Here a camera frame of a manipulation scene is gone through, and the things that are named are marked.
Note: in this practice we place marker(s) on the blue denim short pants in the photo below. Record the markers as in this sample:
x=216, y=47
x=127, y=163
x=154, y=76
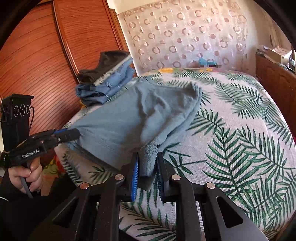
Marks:
x=129, y=120

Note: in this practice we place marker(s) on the person's left forearm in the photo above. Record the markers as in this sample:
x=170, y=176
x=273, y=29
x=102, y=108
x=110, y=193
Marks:
x=23, y=215

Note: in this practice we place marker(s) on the blue plush toy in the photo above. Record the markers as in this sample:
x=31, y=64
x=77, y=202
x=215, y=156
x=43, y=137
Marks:
x=207, y=62

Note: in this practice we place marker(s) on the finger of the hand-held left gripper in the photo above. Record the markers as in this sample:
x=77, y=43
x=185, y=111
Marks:
x=69, y=135

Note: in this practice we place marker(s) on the person's left hand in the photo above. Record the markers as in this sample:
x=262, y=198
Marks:
x=34, y=176

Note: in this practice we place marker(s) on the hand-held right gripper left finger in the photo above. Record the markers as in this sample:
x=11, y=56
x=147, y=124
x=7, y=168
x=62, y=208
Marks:
x=135, y=177

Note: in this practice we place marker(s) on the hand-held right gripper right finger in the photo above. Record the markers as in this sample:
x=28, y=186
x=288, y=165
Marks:
x=159, y=182

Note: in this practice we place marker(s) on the dark grey folded pants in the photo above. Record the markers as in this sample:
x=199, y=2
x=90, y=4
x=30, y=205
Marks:
x=104, y=67

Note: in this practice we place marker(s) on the circle-pattern sheer curtain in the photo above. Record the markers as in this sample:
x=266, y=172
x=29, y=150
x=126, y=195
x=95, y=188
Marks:
x=185, y=34

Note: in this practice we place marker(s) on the blue folded jeans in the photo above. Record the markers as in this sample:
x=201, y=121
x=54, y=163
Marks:
x=99, y=92

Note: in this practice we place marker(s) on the cardboard box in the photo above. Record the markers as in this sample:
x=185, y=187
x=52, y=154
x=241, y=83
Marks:
x=276, y=55

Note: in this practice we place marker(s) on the bed with leaf sheet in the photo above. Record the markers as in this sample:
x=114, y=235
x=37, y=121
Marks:
x=231, y=143

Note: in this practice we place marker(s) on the wooden louvered wardrobe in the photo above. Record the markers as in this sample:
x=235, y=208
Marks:
x=46, y=58

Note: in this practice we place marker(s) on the wooden side cabinet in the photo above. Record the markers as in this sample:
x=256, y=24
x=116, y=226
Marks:
x=277, y=81

